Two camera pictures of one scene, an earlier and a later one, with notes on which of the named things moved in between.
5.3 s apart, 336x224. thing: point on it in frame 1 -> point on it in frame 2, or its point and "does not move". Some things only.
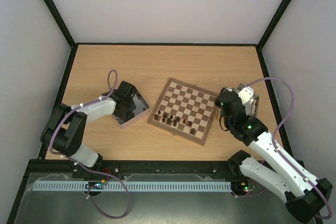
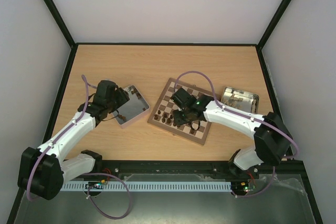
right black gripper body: [220, 109] -> [179, 115]
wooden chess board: [185, 110] does not move
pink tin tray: [140, 105] does not move
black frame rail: [135, 170] does not move
